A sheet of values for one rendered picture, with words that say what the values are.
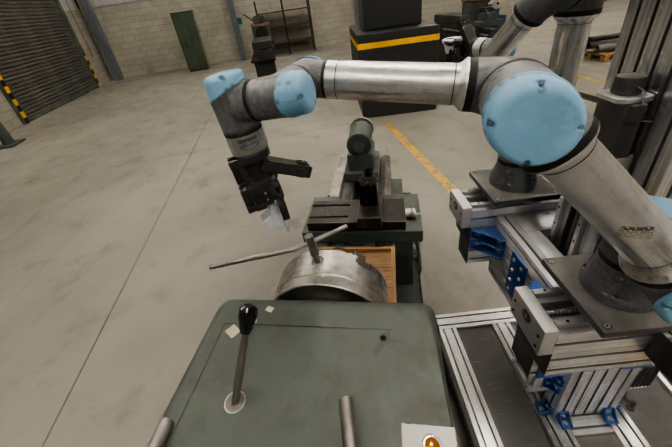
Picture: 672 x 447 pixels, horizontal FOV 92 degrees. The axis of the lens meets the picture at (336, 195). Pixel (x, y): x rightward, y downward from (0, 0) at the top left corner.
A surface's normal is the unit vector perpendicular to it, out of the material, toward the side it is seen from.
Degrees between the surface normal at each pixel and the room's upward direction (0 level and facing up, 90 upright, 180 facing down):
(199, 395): 0
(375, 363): 0
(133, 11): 90
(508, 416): 0
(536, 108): 84
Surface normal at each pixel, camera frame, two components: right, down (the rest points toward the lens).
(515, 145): -0.36, 0.45
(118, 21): 0.18, 0.50
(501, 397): -0.12, -0.84
